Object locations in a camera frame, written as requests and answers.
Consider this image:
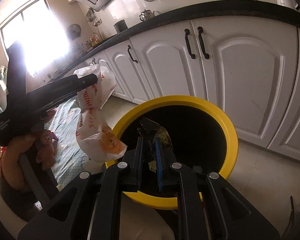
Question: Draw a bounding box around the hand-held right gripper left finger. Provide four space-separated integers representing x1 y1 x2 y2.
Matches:
17 136 144 240

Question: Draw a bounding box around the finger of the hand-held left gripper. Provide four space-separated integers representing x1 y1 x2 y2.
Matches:
25 74 99 105
39 92 78 114

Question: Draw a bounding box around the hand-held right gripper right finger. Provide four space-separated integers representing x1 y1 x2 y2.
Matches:
152 139 282 240

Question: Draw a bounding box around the dark yellow-printed wrapper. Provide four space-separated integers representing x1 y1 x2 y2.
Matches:
137 117 174 173

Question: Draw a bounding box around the white orange-printed plastic bag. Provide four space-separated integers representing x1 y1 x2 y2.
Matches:
74 64 128 163

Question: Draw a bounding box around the yellow-rimmed black bin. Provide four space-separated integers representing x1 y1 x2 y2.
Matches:
105 95 239 210

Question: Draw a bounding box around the person's left forearm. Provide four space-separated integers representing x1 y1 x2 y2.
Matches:
0 175 44 233

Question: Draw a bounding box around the person's left hand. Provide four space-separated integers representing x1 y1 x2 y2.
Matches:
1 129 56 193

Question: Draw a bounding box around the light blue printed blanket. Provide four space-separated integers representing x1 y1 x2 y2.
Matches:
44 99 110 183

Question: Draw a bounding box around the white cabinet door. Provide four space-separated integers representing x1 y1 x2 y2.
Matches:
129 24 208 105
191 17 298 148
85 55 130 100
105 47 151 103
267 27 300 163

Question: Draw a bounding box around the group of small bottles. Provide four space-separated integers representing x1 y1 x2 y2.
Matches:
86 32 103 47

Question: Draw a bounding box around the small table fan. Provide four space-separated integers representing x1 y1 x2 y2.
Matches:
66 24 82 40

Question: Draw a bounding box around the bright window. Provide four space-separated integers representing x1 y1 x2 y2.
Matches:
0 0 70 78

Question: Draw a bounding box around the metal cup on counter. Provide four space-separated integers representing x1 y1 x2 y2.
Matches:
113 19 128 33

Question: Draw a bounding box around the steel kettle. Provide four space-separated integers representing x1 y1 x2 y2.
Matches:
139 9 155 22

